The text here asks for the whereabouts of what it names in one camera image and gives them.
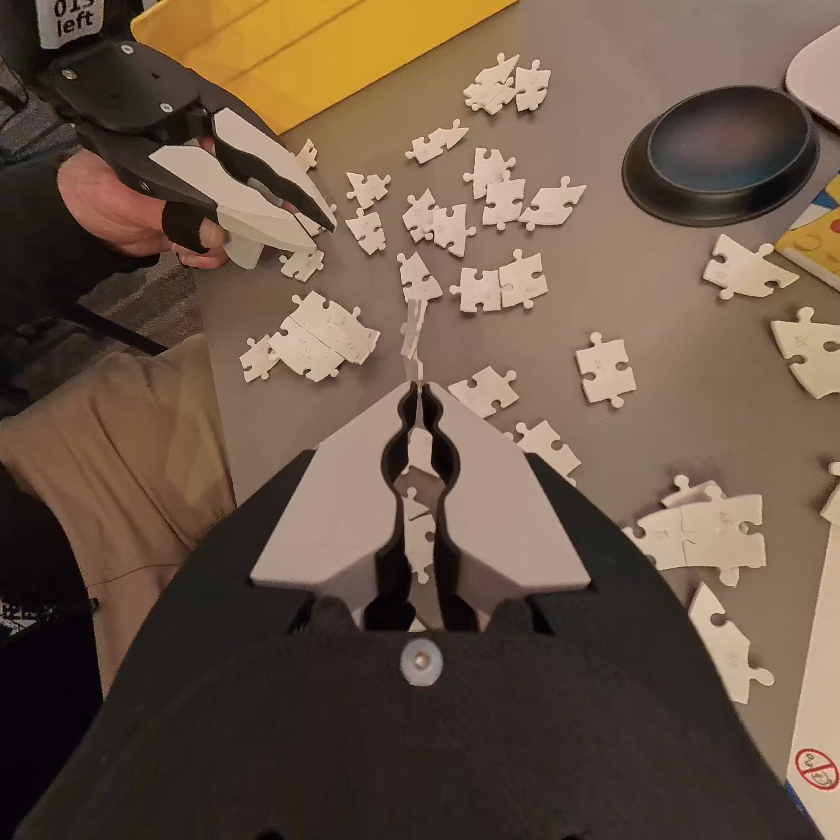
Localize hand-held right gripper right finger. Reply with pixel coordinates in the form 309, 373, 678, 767
420, 382, 590, 631

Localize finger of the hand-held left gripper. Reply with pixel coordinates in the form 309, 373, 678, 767
150, 146, 318, 253
211, 107, 337, 234

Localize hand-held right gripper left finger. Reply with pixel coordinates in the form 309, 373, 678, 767
249, 382, 419, 630

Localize joined puzzle ball section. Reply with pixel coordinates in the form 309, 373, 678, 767
268, 290, 382, 383

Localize single white puzzle piece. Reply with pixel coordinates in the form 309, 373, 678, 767
399, 297, 431, 395

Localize white puzzle pieces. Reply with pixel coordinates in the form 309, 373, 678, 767
239, 52, 840, 706

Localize person's left forearm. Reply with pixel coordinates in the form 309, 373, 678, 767
0, 147, 161, 329

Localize blue puzzle box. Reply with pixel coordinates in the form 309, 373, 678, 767
774, 190, 840, 293

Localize black puzzle ball stand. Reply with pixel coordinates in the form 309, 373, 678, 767
622, 85, 821, 227

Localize person's left hand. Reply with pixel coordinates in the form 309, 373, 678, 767
58, 154, 231, 270

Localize yellow plastic bin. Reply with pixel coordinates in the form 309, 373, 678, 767
131, 0, 519, 135

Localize person's tan trousers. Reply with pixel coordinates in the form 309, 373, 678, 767
0, 333, 238, 703

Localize printed instruction sheet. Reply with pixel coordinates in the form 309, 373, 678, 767
784, 518, 840, 840

